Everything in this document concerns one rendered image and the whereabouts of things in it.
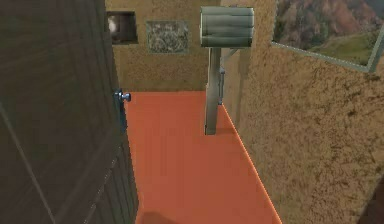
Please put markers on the grey room door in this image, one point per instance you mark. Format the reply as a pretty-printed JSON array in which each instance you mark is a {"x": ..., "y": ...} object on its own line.
[{"x": 212, "y": 90}]

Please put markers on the blue round door knob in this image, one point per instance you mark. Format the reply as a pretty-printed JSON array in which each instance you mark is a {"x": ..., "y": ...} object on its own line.
[{"x": 124, "y": 97}]

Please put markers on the grey speckled framed picture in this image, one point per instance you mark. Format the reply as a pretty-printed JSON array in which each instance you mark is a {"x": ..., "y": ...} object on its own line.
[{"x": 167, "y": 37}]

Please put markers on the grey-green slatted box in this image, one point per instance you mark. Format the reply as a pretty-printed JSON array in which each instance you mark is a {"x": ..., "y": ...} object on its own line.
[{"x": 227, "y": 26}]

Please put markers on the dark brown room door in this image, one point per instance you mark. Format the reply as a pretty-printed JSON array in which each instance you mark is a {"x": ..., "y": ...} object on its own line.
[{"x": 56, "y": 116}]

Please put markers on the large landscape framed picture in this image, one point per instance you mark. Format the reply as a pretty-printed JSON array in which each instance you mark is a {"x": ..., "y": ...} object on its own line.
[{"x": 330, "y": 28}]

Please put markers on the dark framed wall picture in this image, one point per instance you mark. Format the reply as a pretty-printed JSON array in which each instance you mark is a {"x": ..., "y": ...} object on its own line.
[{"x": 122, "y": 27}]

